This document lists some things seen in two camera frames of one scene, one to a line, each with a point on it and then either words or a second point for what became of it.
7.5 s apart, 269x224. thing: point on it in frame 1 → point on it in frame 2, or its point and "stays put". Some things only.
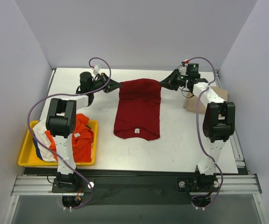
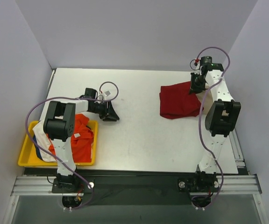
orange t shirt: (82, 140) stays put
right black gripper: (175, 80) → (195, 80)
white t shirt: (46, 154) stays put
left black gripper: (106, 84) → (107, 110)
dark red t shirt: (138, 113) → (175, 101)
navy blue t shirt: (38, 150) stays put
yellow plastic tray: (29, 156) stays put
